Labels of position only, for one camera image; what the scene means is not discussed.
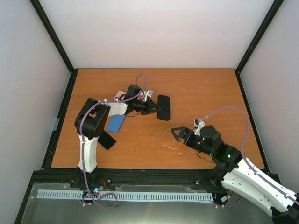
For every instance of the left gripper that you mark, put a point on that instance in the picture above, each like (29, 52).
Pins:
(149, 110)

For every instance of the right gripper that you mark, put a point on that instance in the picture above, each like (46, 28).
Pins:
(187, 141)

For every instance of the black phone case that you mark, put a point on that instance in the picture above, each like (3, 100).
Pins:
(163, 102)

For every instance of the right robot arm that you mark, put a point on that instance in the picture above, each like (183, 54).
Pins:
(240, 175)

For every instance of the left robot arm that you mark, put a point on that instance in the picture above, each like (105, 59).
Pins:
(92, 118)

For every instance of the pink phone case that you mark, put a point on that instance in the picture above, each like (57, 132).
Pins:
(120, 96)

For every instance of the blue phone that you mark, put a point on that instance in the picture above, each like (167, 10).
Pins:
(115, 123)

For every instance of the dark red-edged phone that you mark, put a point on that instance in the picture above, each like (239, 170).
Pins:
(106, 140)

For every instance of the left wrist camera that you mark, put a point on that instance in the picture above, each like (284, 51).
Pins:
(147, 95)

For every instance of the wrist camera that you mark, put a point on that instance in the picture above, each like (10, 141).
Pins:
(147, 95)
(198, 125)

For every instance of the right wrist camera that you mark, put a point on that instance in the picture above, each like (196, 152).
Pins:
(198, 125)

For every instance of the light blue cable duct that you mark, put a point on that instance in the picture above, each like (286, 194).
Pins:
(129, 196)

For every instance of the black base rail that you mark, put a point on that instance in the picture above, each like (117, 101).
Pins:
(198, 179)

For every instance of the left black frame post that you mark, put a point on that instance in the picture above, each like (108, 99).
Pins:
(52, 34)

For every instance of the black frame post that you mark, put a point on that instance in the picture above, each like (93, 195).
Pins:
(52, 34)
(270, 15)

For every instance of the right black frame post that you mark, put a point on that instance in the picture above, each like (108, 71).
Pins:
(270, 15)

